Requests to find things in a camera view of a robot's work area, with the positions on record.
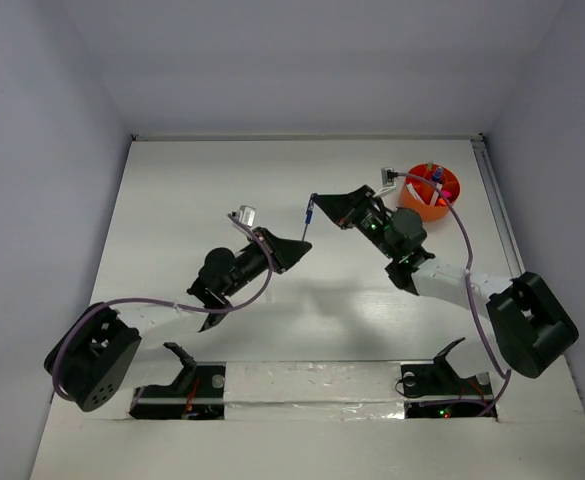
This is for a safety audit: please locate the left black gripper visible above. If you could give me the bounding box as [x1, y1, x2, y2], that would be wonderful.
[221, 226, 309, 297]

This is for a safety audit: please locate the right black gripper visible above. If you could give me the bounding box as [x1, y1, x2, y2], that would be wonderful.
[311, 185, 397, 259]

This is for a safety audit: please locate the blue ballpoint pen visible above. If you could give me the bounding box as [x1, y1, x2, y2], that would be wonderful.
[301, 199, 315, 241]

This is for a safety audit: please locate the black capped white marker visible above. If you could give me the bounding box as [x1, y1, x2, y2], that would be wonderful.
[429, 183, 443, 206]

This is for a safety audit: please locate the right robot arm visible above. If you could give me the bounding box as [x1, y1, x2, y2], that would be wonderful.
[313, 185, 579, 378]

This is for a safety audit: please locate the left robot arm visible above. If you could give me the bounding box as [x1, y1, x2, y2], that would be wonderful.
[44, 227, 312, 412]

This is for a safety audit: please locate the orange round compartment container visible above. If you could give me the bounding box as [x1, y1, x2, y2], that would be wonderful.
[398, 163, 461, 222]

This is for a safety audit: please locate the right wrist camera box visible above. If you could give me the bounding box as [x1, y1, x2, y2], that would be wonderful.
[375, 167, 399, 198]

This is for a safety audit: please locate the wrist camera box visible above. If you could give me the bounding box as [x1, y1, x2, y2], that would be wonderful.
[375, 167, 399, 198]
[228, 204, 256, 230]

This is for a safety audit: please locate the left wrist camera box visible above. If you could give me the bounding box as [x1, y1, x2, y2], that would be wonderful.
[228, 204, 256, 230]

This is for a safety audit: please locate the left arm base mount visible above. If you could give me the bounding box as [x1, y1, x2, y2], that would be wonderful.
[129, 342, 226, 421]

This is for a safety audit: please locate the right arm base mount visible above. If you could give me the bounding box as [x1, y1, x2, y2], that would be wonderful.
[394, 337, 497, 420]

